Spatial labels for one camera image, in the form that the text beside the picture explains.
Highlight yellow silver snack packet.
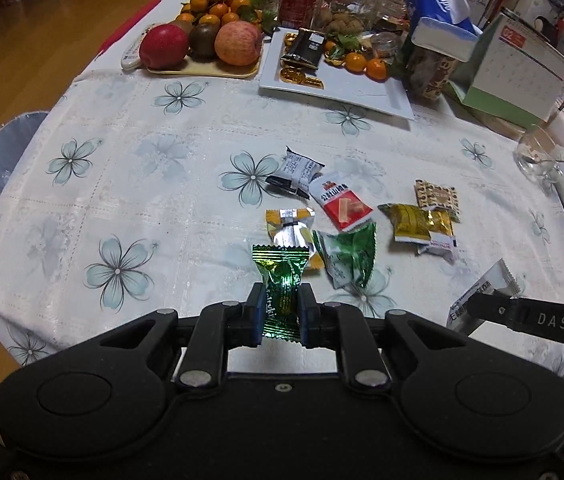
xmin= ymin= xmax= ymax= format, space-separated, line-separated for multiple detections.
xmin=265 ymin=207 xmax=324 ymax=271

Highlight mandarin on plate right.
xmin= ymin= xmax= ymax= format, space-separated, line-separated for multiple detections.
xmin=365 ymin=58 xmax=389 ymax=82

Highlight red apple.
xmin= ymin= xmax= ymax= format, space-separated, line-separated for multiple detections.
xmin=139 ymin=23 xmax=189 ymax=70

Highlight shiny green candy wrapper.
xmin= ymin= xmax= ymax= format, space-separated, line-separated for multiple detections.
xmin=251 ymin=245 xmax=310 ymax=342

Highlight blue round stool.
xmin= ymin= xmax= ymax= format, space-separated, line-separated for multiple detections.
xmin=0 ymin=110 xmax=49 ymax=194

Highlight green white snack packet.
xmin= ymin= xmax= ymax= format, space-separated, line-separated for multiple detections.
xmin=313 ymin=222 xmax=376 ymax=289

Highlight white hawthorn strip packet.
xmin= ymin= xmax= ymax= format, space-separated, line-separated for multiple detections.
xmin=446 ymin=258 xmax=521 ymax=336

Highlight pink yellow apple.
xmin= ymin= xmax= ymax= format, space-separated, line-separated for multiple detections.
xmin=215 ymin=21 xmax=262 ymax=66

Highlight white floral tablecloth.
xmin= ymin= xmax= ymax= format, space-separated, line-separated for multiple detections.
xmin=0 ymin=48 xmax=564 ymax=364

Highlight white remote control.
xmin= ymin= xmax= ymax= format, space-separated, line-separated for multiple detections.
xmin=120 ymin=24 xmax=155 ymax=72

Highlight olive gold snack packet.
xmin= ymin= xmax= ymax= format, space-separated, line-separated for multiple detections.
xmin=378 ymin=204 xmax=457 ymax=264

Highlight brown heart pattern packet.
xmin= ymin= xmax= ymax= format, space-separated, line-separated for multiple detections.
xmin=414 ymin=179 xmax=460 ymax=222

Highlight black snack packet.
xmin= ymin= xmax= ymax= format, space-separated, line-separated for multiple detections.
xmin=282 ymin=28 xmax=326 ymax=70

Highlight blue tissue pack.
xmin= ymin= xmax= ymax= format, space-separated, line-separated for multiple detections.
xmin=405 ymin=0 xmax=475 ymax=34

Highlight glass bowl with spoon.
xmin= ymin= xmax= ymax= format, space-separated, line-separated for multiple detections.
xmin=514 ymin=125 xmax=564 ymax=186

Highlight gold chocolate coins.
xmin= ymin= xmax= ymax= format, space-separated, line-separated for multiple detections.
xmin=280 ymin=66 xmax=324 ymax=90

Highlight desk calendar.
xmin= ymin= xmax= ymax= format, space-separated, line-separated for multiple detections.
xmin=450 ymin=9 xmax=564 ymax=128

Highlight white rectangular plate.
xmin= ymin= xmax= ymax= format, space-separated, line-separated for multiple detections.
xmin=259 ymin=28 xmax=414 ymax=120

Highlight dark brown fruit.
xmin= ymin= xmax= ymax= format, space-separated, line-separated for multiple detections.
xmin=189 ymin=23 xmax=220 ymax=58

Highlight beige fruit tray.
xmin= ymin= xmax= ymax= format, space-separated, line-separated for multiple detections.
xmin=146 ymin=56 xmax=260 ymax=79

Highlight white blue snack packet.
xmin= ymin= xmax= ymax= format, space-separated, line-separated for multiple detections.
xmin=265 ymin=146 xmax=324 ymax=198

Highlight red white hawthorn packet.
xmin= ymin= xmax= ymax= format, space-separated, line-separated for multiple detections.
xmin=309 ymin=172 xmax=373 ymax=232

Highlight mandarin on plate left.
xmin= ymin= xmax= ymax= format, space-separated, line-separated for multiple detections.
xmin=345 ymin=52 xmax=367 ymax=74

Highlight mandarin on plate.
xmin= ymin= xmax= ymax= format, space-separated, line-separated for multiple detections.
xmin=365 ymin=58 xmax=389 ymax=82
xmin=345 ymin=52 xmax=367 ymax=74

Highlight pile of mandarins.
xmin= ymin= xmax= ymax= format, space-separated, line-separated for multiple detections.
xmin=175 ymin=0 xmax=265 ymax=26

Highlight small clear plastic cup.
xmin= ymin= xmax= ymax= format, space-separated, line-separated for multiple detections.
xmin=370 ymin=32 xmax=401 ymax=63

